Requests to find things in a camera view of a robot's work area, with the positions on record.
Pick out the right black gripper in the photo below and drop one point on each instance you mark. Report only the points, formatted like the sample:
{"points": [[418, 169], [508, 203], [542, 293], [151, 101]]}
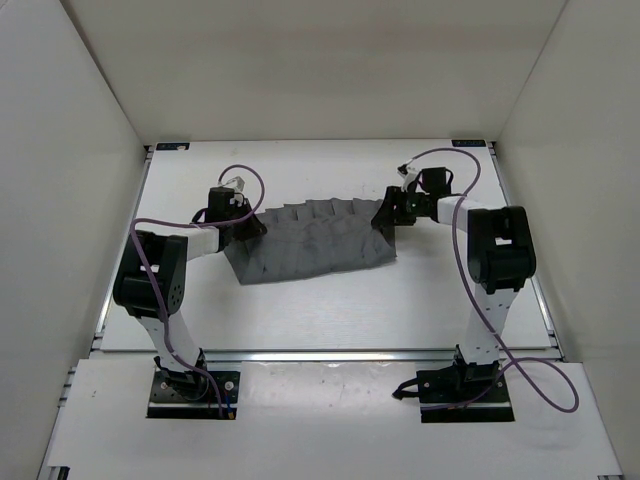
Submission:
{"points": [[389, 215]]}

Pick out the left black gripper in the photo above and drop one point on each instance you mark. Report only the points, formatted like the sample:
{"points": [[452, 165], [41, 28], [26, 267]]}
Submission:
{"points": [[256, 228]]}

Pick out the grey pleated skirt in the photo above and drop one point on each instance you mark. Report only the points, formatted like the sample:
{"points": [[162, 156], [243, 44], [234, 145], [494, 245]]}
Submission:
{"points": [[311, 239]]}

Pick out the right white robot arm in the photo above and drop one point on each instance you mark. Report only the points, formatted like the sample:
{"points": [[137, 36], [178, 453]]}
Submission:
{"points": [[500, 258]]}

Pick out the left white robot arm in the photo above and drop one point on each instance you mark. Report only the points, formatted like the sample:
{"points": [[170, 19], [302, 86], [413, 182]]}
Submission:
{"points": [[151, 281]]}

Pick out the right blue corner label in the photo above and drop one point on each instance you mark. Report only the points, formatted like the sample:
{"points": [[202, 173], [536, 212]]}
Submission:
{"points": [[468, 143]]}

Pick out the blue corner label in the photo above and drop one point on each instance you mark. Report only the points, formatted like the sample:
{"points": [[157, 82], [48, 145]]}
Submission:
{"points": [[172, 146], [468, 143]]}

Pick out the left blue corner label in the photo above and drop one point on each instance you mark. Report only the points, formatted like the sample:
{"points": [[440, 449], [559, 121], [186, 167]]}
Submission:
{"points": [[172, 146]]}

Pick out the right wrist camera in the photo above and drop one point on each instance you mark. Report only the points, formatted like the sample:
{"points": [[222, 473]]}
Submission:
{"points": [[408, 174]]}

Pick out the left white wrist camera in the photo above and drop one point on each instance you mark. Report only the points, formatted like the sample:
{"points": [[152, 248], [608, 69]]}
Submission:
{"points": [[236, 183]]}

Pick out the aluminium front rail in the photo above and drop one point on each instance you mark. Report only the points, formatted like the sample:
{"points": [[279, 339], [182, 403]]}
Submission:
{"points": [[326, 355]]}

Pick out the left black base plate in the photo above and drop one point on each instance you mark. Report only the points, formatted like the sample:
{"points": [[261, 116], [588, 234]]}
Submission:
{"points": [[193, 398]]}

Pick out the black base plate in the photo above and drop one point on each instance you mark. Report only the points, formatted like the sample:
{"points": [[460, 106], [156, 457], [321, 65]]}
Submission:
{"points": [[193, 398], [453, 395]]}

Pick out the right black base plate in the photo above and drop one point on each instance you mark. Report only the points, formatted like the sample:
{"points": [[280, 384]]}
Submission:
{"points": [[453, 395]]}

